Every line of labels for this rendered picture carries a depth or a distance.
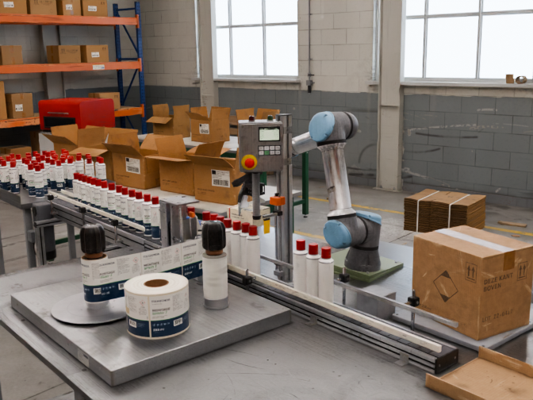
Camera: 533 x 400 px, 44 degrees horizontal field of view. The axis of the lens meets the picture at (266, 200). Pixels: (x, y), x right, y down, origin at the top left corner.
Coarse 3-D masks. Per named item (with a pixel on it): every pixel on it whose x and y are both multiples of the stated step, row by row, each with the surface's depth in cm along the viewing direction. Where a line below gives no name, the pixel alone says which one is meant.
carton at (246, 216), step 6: (228, 210) 305; (234, 210) 303; (246, 210) 298; (252, 210) 298; (264, 210) 301; (228, 216) 306; (234, 216) 303; (240, 216) 301; (246, 216) 298; (252, 222) 296; (258, 222) 299
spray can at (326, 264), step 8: (328, 248) 221; (328, 256) 221; (320, 264) 222; (328, 264) 221; (320, 272) 222; (328, 272) 221; (320, 280) 223; (328, 280) 222; (320, 288) 224; (328, 288) 223; (320, 296) 224; (328, 296) 223
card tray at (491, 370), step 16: (480, 352) 196; (496, 352) 191; (464, 368) 190; (480, 368) 189; (496, 368) 189; (512, 368) 188; (528, 368) 184; (432, 384) 178; (448, 384) 174; (464, 384) 181; (480, 384) 180; (496, 384) 180; (512, 384) 180; (528, 384) 180
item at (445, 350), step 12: (156, 240) 307; (240, 276) 256; (264, 276) 256; (276, 288) 243; (300, 300) 231; (336, 312) 220; (360, 312) 220; (360, 324) 210; (384, 336) 202; (396, 336) 201; (420, 336) 201; (420, 348) 192; (444, 348) 192
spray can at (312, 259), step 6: (312, 246) 225; (312, 252) 226; (306, 258) 227; (312, 258) 225; (318, 258) 226; (306, 264) 227; (312, 264) 226; (318, 264) 226; (306, 270) 228; (312, 270) 226; (318, 270) 227; (306, 276) 228; (312, 276) 226; (318, 276) 227; (306, 282) 229; (312, 282) 227; (318, 282) 227; (306, 288) 229; (312, 288) 227; (318, 288) 228; (312, 294) 228; (318, 294) 228; (306, 300) 230
